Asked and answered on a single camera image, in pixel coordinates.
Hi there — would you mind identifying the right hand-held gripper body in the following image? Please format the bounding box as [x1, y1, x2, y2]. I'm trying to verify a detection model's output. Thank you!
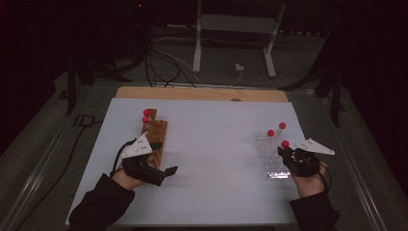
[284, 138, 336, 178]

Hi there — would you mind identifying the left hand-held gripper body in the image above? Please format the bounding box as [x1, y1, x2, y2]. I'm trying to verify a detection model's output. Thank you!
[121, 133, 168, 188]

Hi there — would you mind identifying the wooden test tube rack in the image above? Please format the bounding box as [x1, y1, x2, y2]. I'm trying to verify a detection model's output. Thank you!
[140, 108, 168, 171]

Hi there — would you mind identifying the person's right hand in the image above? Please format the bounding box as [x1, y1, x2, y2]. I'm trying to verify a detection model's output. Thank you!
[291, 163, 328, 198]

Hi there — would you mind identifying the person's left hand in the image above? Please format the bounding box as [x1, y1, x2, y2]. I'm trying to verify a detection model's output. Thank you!
[112, 167, 145, 191]

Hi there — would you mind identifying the white table mat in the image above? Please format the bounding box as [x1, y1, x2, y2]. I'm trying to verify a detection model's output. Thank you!
[64, 97, 337, 227]

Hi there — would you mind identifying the black stand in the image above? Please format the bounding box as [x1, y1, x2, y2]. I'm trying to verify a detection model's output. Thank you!
[278, 62, 346, 128]
[65, 52, 133, 116]

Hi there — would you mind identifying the grey metal stand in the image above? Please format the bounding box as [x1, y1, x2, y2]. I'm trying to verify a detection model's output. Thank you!
[191, 0, 287, 79]

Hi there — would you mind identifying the left hand-held gripper cable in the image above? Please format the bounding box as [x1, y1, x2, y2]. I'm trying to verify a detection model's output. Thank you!
[110, 138, 138, 177]

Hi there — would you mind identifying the hand-held gripper cable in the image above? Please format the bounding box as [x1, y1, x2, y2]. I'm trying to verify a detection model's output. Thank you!
[110, 138, 138, 177]
[316, 162, 333, 195]

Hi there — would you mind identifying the right hand-held gripper cable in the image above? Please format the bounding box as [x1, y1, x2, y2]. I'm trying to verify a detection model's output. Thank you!
[316, 162, 333, 195]

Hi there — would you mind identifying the aluminium rail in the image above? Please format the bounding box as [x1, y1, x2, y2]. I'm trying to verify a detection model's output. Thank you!
[0, 109, 85, 231]
[320, 95, 391, 231]
[92, 80, 317, 95]

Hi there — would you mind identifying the black floor cable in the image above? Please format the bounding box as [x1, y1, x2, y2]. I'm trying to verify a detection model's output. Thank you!
[15, 119, 104, 231]

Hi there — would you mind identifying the black cable bundle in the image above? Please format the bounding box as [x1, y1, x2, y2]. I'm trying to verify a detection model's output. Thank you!
[142, 44, 197, 90]

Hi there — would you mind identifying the white cable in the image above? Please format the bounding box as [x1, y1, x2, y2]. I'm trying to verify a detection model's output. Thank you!
[153, 47, 243, 88]

